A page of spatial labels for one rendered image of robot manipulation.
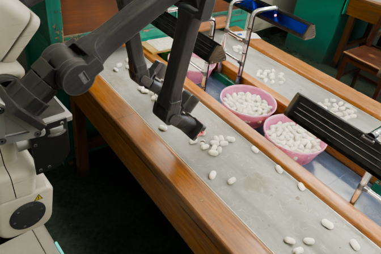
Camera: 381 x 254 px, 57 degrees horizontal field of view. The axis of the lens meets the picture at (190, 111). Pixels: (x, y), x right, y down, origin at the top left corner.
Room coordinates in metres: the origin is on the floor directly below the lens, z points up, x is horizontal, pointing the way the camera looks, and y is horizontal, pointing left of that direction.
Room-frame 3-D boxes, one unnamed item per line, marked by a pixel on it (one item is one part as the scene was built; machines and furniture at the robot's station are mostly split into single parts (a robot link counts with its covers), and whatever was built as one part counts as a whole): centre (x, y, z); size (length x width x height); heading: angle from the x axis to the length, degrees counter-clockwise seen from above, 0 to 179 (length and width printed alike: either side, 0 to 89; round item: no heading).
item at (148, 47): (1.89, 0.17, 0.77); 0.33 x 0.15 x 0.01; 131
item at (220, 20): (2.16, -0.05, 0.83); 0.30 x 0.06 x 0.07; 131
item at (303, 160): (1.19, -0.45, 0.72); 0.27 x 0.27 x 0.10
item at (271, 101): (1.40, -0.26, 0.72); 0.27 x 0.27 x 0.10
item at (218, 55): (1.42, 0.13, 1.08); 0.62 x 0.08 x 0.07; 41
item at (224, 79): (1.73, -0.24, 0.90); 0.20 x 0.19 x 0.45; 41
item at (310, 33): (1.79, -0.29, 1.08); 0.62 x 0.08 x 0.07; 41
